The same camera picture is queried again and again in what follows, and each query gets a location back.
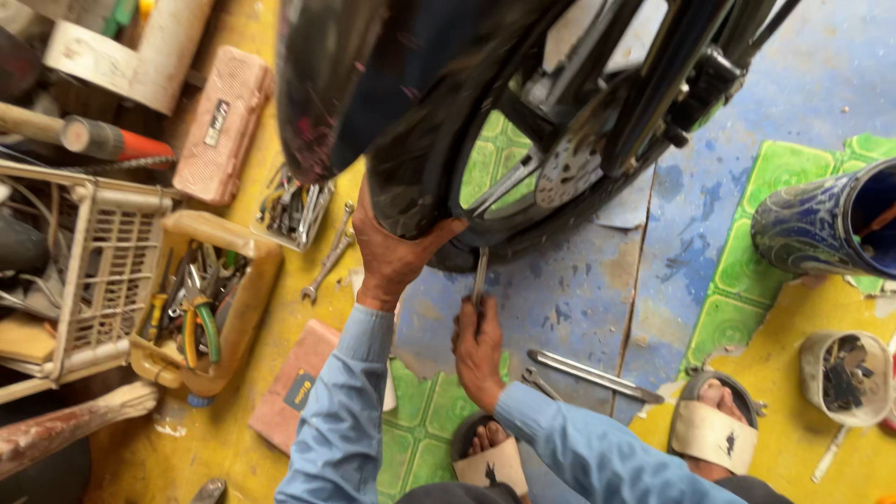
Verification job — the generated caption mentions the cut yellow jerrycan tool holder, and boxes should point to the cut yellow jerrycan tool holder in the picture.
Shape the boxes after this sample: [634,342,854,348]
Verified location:
[129,210,284,400]

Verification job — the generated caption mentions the long steel tire lever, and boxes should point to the long steel tire lever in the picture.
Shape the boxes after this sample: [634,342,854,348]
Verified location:
[526,349,666,406]

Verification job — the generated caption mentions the hammer with orange handle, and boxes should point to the hammer with orange handle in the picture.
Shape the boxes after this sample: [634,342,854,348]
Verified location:
[0,101,176,167]

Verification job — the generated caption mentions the cut white cup with parts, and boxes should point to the cut white cup with parts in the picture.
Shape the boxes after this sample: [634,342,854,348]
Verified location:
[799,329,896,428]

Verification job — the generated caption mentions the person's right hand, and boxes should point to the person's right hand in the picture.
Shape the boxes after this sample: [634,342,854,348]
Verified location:
[451,294,507,414]

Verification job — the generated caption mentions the green handled pliers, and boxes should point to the green handled pliers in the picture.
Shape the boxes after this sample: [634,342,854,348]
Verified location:
[181,283,222,370]

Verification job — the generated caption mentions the flat pink box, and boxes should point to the flat pink box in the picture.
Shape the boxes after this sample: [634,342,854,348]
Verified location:
[248,318,344,457]

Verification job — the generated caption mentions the pink plastic tool case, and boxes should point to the pink plastic tool case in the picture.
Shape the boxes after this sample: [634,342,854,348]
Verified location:
[171,45,275,208]

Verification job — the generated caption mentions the person's dark trousers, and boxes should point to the person's dark trousers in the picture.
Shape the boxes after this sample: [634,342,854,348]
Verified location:
[394,475,795,504]

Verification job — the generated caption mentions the rusty metal chain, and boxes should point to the rusty metal chain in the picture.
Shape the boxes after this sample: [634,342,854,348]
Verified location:
[62,154,177,176]

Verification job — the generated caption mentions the beige plastic crate with parts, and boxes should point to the beige plastic crate with parts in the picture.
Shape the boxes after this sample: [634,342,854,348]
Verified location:
[0,160,174,406]

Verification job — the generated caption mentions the silver brake disc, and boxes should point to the silver brake disc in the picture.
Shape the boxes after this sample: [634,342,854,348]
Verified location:
[534,135,607,211]

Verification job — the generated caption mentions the cut white plastic container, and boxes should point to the cut white plastic container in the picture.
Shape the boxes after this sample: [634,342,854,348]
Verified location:
[41,0,215,117]

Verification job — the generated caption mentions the person's right foot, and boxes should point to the person's right foot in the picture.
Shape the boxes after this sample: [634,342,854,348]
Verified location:
[696,378,751,427]

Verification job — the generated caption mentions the black motorcycle front fork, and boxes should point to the black motorcycle front fork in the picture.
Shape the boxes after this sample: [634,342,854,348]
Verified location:
[601,0,806,180]

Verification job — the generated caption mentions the grey metal tool tip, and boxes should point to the grey metal tool tip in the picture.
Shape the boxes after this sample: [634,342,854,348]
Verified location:
[188,477,229,504]

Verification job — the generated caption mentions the short steel tire lever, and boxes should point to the short steel tire lever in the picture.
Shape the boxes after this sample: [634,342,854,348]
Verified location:
[470,245,490,310]

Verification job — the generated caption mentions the black alloy wheel rim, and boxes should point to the black alloy wheel rim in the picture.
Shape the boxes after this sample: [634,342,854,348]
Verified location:
[448,0,701,242]

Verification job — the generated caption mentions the green patterned floor mat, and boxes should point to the green patterned floor mat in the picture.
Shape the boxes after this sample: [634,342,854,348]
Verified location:
[377,350,512,504]
[680,132,896,380]

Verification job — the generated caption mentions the cream sandal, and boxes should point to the cream sandal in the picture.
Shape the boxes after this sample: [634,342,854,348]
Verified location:
[450,412,531,502]
[667,370,763,478]

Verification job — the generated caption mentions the person's left foot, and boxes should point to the person's left foot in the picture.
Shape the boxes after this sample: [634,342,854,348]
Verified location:
[466,420,511,459]

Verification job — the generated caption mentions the person's left hand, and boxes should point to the person's left hand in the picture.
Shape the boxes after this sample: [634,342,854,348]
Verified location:
[352,178,470,313]

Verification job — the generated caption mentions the blue patterned bucket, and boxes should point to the blue patterned bucket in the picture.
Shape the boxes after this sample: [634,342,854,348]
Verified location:
[749,157,896,281]

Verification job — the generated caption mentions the worn wooden handle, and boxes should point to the worn wooden handle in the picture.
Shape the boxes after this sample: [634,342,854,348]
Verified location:
[0,381,161,482]

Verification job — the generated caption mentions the tray of sockets and bits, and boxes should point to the tray of sockets and bits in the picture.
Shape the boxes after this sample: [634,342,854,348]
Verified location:
[251,167,336,253]

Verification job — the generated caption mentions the white plastic tube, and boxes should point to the white plastic tube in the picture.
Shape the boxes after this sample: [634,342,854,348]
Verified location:
[811,425,852,484]

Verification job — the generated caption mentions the small steel wrench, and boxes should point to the small steel wrench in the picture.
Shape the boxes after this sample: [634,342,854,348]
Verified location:
[521,367,564,402]

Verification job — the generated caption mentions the person's foot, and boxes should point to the person's foot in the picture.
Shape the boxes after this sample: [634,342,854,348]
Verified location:
[696,378,751,427]
[466,420,511,459]

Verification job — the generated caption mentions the steel combination wrench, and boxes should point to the steel combination wrench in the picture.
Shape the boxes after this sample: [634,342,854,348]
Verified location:
[301,202,357,303]

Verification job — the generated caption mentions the black motorcycle tire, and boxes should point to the black motorcycle tire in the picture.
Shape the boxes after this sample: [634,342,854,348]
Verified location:
[364,42,674,274]

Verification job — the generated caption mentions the dark scuffed motorcycle fender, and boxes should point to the dark scuffed motorcycle fender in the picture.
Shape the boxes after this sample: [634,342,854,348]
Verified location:
[276,0,568,186]

